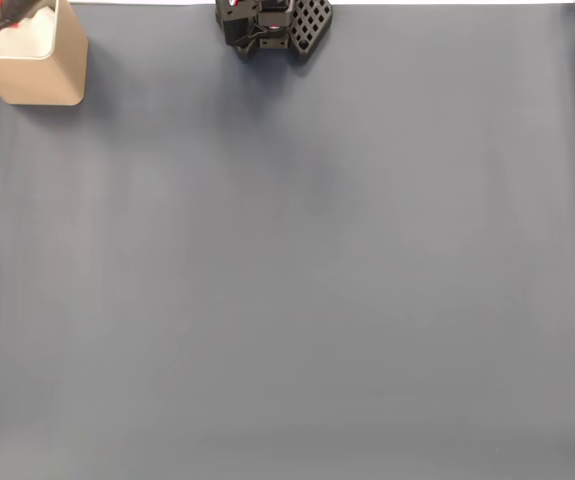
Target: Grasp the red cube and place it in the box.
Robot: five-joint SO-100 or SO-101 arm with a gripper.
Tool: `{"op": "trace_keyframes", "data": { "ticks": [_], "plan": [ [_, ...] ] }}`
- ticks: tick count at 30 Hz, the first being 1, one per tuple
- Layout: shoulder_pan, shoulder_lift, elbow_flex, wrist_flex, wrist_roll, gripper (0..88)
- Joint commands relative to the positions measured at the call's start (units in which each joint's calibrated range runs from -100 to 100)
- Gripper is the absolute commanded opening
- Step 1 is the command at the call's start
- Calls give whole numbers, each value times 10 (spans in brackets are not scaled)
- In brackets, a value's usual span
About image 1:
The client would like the dark grey-blue table mat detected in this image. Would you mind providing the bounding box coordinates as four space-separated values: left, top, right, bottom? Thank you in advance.
0 3 575 480

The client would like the beige box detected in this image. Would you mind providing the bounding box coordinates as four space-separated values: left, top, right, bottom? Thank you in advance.
0 0 89 107

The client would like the white padding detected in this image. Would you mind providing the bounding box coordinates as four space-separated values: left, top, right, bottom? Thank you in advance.
0 0 58 59

